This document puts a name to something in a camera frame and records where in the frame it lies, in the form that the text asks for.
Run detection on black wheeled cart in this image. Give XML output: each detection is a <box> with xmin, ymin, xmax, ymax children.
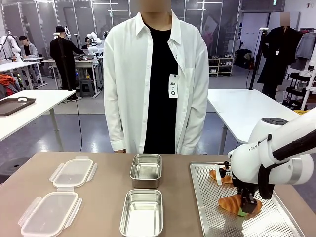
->
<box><xmin>283</xmin><ymin>71</ymin><xmax>310</xmax><ymax>110</ymax></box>

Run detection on white cable clamp strap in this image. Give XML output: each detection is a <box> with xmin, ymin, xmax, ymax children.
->
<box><xmin>264</xmin><ymin>134</ymin><xmax>281</xmax><ymax>161</ymax></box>

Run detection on perforated metal baking tray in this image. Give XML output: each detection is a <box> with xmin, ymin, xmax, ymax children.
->
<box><xmin>189</xmin><ymin>161</ymin><xmax>306</xmax><ymax>237</ymax></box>

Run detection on black camera post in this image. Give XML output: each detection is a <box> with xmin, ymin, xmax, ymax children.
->
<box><xmin>248</xmin><ymin>27</ymin><xmax>268</xmax><ymax>91</ymax></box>

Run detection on white hanging name tag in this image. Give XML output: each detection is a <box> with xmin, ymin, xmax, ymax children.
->
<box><xmin>169</xmin><ymin>74</ymin><xmax>179</xmax><ymax>99</ymax></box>

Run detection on brown plastic handled tray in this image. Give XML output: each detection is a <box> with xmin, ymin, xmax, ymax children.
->
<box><xmin>0</xmin><ymin>97</ymin><xmax>37</xmax><ymax>117</ymax></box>

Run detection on white table with brown tray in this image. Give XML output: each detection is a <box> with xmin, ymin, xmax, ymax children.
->
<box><xmin>0</xmin><ymin>89</ymin><xmax>77</xmax><ymax>143</ymax></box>

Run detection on seated person in grey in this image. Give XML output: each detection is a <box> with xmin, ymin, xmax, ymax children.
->
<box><xmin>19</xmin><ymin>36</ymin><xmax>40</xmax><ymax>62</ymax></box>

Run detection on clear plastic clip lid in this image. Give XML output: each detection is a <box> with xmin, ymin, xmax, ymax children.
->
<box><xmin>18</xmin><ymin>191</ymin><xmax>83</xmax><ymax>237</ymax></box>
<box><xmin>50</xmin><ymin>156</ymin><xmax>98</xmax><ymax>192</ymax></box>

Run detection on white rounded empty table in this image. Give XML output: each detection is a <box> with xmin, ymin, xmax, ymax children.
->
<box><xmin>206</xmin><ymin>88</ymin><xmax>310</xmax><ymax>154</ymax></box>

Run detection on person in black with cap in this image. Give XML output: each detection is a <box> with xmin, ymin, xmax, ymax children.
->
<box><xmin>49</xmin><ymin>25</ymin><xmax>85</xmax><ymax>101</ymax></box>

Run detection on black floor cable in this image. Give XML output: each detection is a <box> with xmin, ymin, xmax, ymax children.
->
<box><xmin>75</xmin><ymin>98</ymin><xmax>82</xmax><ymax>152</ymax></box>

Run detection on white background workbench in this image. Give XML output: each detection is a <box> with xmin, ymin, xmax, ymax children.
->
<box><xmin>48</xmin><ymin>58</ymin><xmax>100</xmax><ymax>97</ymax></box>

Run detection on grey hanging jacket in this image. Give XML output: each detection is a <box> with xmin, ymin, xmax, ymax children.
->
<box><xmin>294</xmin><ymin>32</ymin><xmax>316</xmax><ymax>71</ymax></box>

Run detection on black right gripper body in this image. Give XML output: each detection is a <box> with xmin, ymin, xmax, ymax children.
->
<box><xmin>231</xmin><ymin>175</ymin><xmax>253</xmax><ymax>198</ymax></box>

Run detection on person's right forearm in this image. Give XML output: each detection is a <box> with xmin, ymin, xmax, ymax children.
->
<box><xmin>105</xmin><ymin>103</ymin><xmax>127</xmax><ymax>152</ymax></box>

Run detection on person in white shirt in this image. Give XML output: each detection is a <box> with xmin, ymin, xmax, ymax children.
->
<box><xmin>103</xmin><ymin>0</ymin><xmax>210</xmax><ymax>155</ymax></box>

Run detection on grey plastic step stool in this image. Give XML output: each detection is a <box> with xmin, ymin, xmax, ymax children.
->
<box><xmin>79</xmin><ymin>79</ymin><xmax>96</xmax><ymax>98</ymax></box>

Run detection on stainless steel rectangular container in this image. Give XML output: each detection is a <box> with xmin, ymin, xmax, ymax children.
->
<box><xmin>119</xmin><ymin>189</ymin><xmax>164</xmax><ymax>237</ymax></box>
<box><xmin>129</xmin><ymin>154</ymin><xmax>163</xmax><ymax>189</ymax></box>

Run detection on white shoe rack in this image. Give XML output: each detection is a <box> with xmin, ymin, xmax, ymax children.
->
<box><xmin>208</xmin><ymin>57</ymin><xmax>235</xmax><ymax>78</ymax></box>

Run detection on black arm cable sleeve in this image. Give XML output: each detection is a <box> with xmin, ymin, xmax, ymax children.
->
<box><xmin>258</xmin><ymin>137</ymin><xmax>316</xmax><ymax>200</ymax></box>

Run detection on white background desk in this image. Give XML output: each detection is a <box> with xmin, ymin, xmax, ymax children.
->
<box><xmin>0</xmin><ymin>61</ymin><xmax>48</xmax><ymax>90</ymax></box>

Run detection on orange cloth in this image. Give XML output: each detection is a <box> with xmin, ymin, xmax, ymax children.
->
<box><xmin>0</xmin><ymin>74</ymin><xmax>16</xmax><ymax>86</ymax></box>

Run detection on golden croissant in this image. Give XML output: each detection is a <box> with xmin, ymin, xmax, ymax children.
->
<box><xmin>218</xmin><ymin>194</ymin><xmax>262</xmax><ymax>218</ymax></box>
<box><xmin>209</xmin><ymin>167</ymin><xmax>234</xmax><ymax>184</ymax></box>

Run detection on black tripod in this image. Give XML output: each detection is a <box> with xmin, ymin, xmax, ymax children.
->
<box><xmin>57</xmin><ymin>37</ymin><xmax>76</xmax><ymax>91</ymax></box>

